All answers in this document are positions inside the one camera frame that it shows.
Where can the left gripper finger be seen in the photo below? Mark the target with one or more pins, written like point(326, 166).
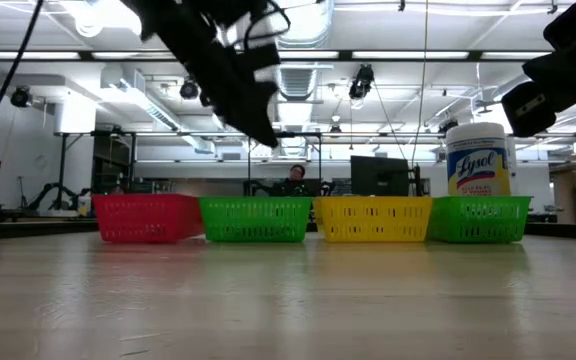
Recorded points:
point(223, 90)
point(258, 95)

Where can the black computer monitor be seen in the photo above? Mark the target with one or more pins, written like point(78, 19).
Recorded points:
point(378, 175)

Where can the silver ceiling air duct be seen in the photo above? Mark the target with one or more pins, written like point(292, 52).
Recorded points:
point(308, 25)

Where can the person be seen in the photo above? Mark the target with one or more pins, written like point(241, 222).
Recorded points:
point(295, 184)

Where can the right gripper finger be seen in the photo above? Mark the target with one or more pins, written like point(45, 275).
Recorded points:
point(568, 92)
point(563, 65)

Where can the Lysol wipes canister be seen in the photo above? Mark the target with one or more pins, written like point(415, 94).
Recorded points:
point(478, 160)

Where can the green plastic basket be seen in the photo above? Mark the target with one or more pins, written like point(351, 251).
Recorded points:
point(478, 220)
point(255, 217)

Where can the black background workstation frame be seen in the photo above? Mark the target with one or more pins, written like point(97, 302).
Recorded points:
point(393, 134)

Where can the dark background cabinet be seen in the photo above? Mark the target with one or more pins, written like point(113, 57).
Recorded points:
point(110, 165)

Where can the yellow plastic basket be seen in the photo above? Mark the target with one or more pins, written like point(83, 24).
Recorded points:
point(373, 217)

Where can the black background robot arm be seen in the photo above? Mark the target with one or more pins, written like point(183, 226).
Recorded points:
point(55, 192)

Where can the red plastic basket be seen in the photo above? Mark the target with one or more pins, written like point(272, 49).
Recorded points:
point(143, 217)

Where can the black overhead light bar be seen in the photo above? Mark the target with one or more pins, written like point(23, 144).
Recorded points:
point(408, 55)

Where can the white background bottle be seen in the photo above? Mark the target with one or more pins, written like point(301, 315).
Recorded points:
point(84, 206)

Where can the black ceiling spotlight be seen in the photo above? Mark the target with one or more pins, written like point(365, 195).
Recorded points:
point(361, 82)
point(188, 89)
point(20, 96)

